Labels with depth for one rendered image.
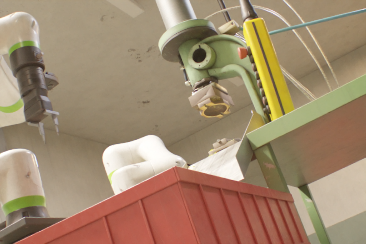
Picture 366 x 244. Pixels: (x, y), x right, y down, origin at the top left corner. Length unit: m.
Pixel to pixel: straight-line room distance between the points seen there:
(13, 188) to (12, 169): 0.06
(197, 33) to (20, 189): 0.79
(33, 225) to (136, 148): 1.05
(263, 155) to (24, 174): 0.66
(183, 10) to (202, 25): 0.12
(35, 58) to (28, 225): 0.44
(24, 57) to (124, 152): 0.99
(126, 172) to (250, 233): 1.08
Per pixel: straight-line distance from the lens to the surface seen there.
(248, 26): 1.68
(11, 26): 1.48
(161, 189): 0.71
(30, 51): 1.43
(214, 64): 1.76
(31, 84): 1.39
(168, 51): 1.83
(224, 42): 1.77
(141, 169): 1.91
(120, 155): 2.29
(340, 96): 1.30
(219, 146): 1.62
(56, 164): 8.58
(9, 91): 1.72
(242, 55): 1.65
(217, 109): 1.78
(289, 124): 1.31
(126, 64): 7.53
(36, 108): 1.36
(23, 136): 8.26
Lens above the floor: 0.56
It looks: 21 degrees up
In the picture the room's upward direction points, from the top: 20 degrees counter-clockwise
